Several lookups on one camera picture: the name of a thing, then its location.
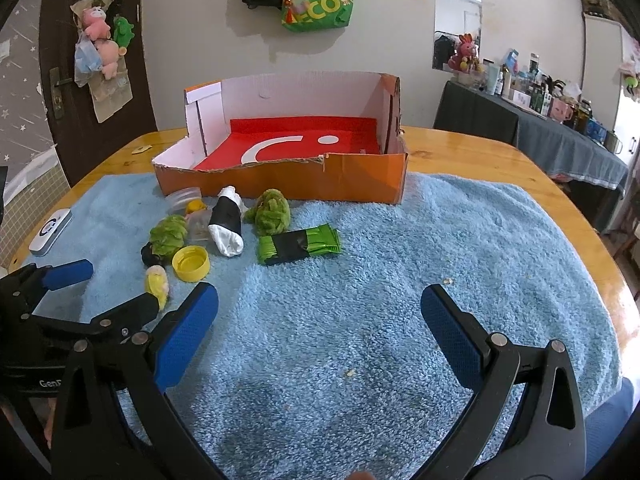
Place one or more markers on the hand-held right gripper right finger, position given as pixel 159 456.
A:
pixel 450 332

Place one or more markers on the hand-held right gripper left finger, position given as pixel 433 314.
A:
pixel 185 332

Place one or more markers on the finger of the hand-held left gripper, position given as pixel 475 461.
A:
pixel 70 274
pixel 135 307

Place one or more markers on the yellow and white figurine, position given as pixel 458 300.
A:
pixel 157 282

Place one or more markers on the yellow bottle cap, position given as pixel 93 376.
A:
pixel 190 265

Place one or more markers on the green yarn ball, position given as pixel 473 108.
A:
pixel 170 235
pixel 270 212

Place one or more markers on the clear plastic wrapper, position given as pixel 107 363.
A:
pixel 200 230

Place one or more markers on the yellow-haired pink figurine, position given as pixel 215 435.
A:
pixel 195 206

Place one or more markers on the black and white sock roll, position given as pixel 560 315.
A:
pixel 225 217

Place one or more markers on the clear plastic lid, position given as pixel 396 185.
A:
pixel 182 195

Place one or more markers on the green packets with black band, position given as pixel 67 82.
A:
pixel 320 242

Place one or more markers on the orange cardboard box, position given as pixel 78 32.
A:
pixel 350 175

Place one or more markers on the white flat device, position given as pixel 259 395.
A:
pixel 50 230

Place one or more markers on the light blue towel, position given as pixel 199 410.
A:
pixel 325 310

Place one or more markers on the small wooden tag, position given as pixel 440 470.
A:
pixel 141 149

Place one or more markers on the blue denim trousers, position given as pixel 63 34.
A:
pixel 607 420

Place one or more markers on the clear hanging paper bag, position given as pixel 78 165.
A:
pixel 110 97

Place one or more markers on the side table with dark cloth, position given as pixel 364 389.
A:
pixel 550 150

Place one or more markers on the blue face mask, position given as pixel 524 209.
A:
pixel 86 62

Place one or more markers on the pink plush toy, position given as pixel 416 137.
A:
pixel 109 57
pixel 96 22

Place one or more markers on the dark brown door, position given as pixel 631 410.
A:
pixel 55 35

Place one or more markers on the green plush toy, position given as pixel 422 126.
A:
pixel 123 32

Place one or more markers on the pink bunny plush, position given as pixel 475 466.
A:
pixel 465 52

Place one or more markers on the green hanging toy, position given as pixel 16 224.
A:
pixel 631 79

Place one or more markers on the white refrigerator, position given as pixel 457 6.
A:
pixel 602 50

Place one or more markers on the dark suitcase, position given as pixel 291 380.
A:
pixel 595 2

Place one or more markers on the wall mirror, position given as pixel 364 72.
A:
pixel 457 5

